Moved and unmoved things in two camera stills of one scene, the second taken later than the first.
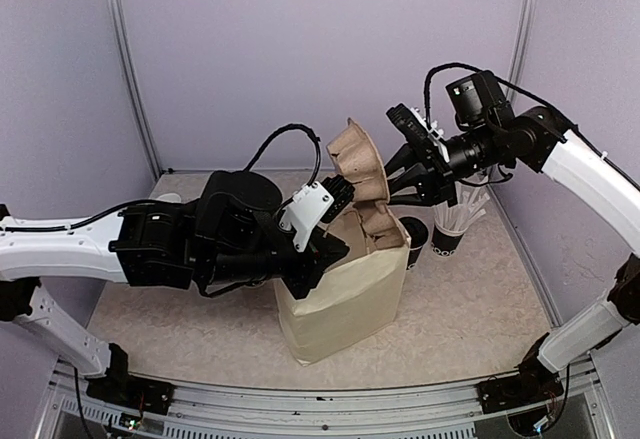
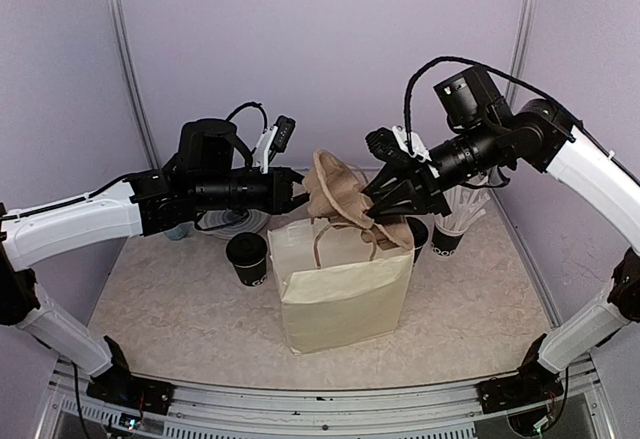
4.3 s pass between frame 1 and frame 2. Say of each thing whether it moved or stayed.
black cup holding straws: stayed
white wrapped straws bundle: stayed
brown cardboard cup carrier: moved
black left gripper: moved
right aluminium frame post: stayed
